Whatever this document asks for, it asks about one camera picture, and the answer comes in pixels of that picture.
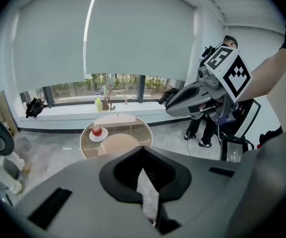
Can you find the brown handbag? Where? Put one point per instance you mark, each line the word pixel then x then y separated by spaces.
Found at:
pixel 106 104

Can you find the white paper scrap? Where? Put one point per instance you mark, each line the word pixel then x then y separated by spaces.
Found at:
pixel 67 148

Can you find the dark jacket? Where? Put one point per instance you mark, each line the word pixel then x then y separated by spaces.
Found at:
pixel 167 97

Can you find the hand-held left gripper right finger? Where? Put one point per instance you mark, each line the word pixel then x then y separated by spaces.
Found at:
pixel 197 182

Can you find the white window ledge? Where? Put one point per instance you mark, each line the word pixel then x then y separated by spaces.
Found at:
pixel 66 115

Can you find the wooden board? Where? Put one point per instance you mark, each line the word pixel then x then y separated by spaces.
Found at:
pixel 6 113

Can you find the dark framed window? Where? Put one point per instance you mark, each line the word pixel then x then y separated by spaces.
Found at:
pixel 68 90

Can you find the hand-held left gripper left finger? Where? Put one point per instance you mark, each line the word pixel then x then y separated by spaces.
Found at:
pixel 83 182

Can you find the white plate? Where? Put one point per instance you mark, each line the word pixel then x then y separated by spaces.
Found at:
pixel 103 137

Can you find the grey roller blind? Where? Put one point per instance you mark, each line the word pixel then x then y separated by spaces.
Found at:
pixel 51 33
pixel 140 28

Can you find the black bag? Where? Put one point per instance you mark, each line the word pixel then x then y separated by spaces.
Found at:
pixel 35 108

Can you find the round glass table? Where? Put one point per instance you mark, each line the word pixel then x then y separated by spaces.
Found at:
pixel 130 130

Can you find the person's right forearm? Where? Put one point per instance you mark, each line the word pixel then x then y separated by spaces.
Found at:
pixel 264 78

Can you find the small black display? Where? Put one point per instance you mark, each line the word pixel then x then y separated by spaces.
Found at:
pixel 234 150

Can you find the yellow green drink bottle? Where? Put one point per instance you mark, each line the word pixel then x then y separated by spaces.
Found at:
pixel 98 105

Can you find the black monitor screen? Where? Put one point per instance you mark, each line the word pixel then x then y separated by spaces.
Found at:
pixel 246 118

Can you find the red apple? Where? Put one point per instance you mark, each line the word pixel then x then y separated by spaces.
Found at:
pixel 97 131

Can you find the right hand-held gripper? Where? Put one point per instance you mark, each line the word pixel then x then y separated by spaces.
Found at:
pixel 234 78

